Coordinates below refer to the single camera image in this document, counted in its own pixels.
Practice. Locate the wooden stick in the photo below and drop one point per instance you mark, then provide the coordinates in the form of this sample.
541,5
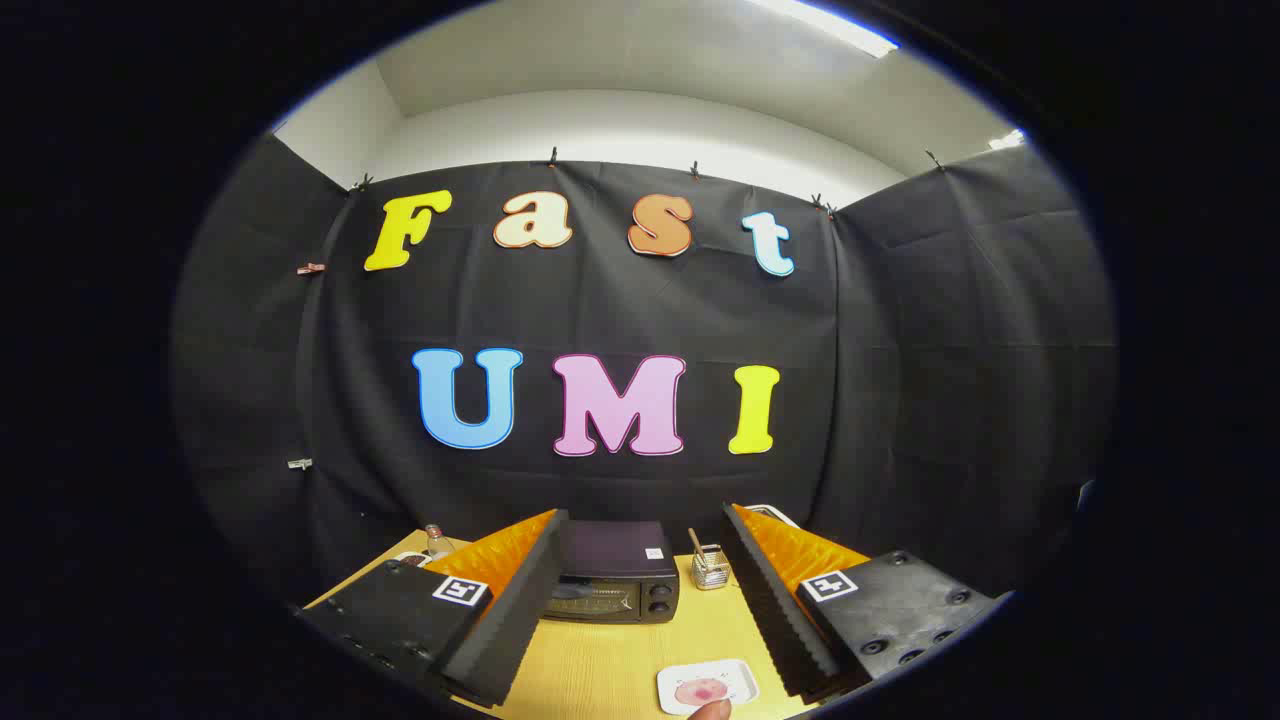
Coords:
696,542

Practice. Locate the clear plastic water bottle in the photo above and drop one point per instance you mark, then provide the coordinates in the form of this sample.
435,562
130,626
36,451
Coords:
437,543

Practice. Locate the white snack dish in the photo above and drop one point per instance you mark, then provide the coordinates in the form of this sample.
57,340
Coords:
412,558

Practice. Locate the white square plate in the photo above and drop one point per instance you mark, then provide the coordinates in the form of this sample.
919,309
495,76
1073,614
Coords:
740,675

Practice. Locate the long ceiling light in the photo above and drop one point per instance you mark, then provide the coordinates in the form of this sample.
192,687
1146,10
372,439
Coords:
1006,140
830,25

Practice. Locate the pink ham slice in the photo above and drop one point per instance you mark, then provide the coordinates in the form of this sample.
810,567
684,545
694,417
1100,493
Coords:
700,690

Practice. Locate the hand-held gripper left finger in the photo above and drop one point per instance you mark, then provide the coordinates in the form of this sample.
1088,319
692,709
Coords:
530,600

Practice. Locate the black toaster oven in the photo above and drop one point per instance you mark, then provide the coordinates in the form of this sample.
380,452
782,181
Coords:
615,555

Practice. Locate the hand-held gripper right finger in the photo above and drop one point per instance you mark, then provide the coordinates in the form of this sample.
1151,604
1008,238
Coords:
765,600

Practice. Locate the white bread toaster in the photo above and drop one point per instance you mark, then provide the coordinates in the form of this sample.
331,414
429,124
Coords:
775,513

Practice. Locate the metal mesh holder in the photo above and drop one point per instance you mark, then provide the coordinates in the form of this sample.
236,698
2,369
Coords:
712,575

